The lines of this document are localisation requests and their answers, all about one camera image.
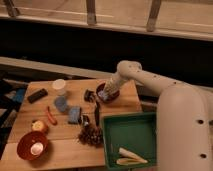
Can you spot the dark knife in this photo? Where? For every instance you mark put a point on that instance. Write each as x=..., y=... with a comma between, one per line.
x=97, y=113

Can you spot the small black clip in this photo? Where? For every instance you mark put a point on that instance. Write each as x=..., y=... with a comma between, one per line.
x=89, y=96
x=84, y=120

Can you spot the red chili pepper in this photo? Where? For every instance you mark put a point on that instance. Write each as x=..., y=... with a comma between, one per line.
x=51, y=118

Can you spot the black chair frame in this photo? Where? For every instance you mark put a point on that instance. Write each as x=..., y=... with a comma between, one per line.
x=9, y=104

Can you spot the purple bowl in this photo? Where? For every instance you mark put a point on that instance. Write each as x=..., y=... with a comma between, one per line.
x=112, y=97

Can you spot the green plastic tray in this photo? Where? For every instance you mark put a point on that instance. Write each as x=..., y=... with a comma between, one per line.
x=133, y=132

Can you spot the light blue towel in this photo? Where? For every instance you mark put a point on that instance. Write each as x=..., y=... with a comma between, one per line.
x=103, y=95

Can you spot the black rectangular remote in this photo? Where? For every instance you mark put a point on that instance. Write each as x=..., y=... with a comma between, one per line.
x=37, y=95

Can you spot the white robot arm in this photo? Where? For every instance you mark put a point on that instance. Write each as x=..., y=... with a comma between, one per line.
x=183, y=115

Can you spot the small black clip lower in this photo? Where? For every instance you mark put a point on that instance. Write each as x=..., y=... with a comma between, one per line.
x=84, y=120

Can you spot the lower corn husk piece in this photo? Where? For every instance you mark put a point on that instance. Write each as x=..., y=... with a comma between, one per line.
x=126, y=161

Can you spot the blue sponge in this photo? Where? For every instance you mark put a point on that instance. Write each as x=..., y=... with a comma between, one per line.
x=74, y=114

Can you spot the red yellow apple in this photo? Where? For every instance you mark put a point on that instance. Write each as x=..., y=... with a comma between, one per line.
x=39, y=125

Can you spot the red bowl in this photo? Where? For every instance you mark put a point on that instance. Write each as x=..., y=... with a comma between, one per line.
x=25, y=143

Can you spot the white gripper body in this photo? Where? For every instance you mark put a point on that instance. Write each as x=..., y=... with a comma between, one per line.
x=113, y=85

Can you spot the small black clip upper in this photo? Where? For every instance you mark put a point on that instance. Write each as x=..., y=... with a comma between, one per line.
x=89, y=96

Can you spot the white egg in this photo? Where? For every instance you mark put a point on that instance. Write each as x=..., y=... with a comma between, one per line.
x=37, y=148

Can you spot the white plastic cup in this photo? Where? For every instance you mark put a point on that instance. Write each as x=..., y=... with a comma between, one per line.
x=59, y=86

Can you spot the brown pine cone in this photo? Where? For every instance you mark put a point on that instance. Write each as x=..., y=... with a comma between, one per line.
x=91, y=135

